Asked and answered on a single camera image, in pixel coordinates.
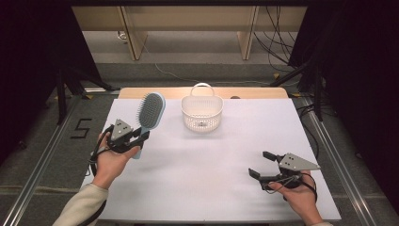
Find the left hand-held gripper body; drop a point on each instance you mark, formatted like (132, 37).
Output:
(120, 130)

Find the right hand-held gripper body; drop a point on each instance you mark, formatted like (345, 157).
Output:
(293, 163)

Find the light blue hairbrush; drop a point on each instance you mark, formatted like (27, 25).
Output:
(152, 109)

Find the white plastic basket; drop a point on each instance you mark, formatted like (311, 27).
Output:
(202, 109)

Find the person's right hand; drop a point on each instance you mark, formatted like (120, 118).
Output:
(296, 196)

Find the person's left hand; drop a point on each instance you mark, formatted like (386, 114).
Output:
(109, 166)

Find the white table sheet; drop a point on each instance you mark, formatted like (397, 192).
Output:
(204, 175)

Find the black metal stand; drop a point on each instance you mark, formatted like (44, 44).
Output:
(62, 94)
(316, 94)

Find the dark curtain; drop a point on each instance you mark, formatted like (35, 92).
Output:
(360, 78)
(31, 62)

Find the beige wooden desk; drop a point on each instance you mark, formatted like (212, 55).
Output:
(188, 19)

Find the metal floor rail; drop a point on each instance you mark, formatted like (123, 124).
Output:
(40, 169)
(342, 169)

